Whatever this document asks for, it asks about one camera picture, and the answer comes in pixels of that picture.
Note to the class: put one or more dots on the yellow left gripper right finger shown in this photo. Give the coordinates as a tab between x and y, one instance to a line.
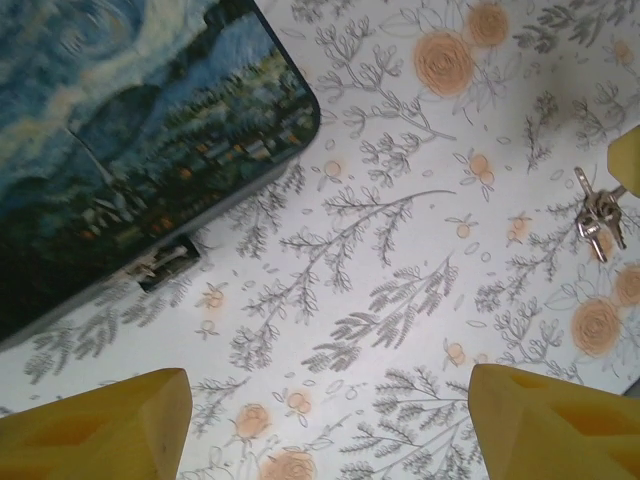
550	435

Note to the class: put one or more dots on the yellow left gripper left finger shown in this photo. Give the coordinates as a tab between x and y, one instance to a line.
90	435

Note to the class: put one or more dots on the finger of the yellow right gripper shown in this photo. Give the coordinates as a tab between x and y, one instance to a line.
627	162

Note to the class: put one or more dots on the silver key bunch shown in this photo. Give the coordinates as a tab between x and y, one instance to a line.
600	205

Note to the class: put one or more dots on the blue painted tin box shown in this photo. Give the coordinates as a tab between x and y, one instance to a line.
125	125

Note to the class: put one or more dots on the silver box hasp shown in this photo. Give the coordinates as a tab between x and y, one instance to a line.
160	260

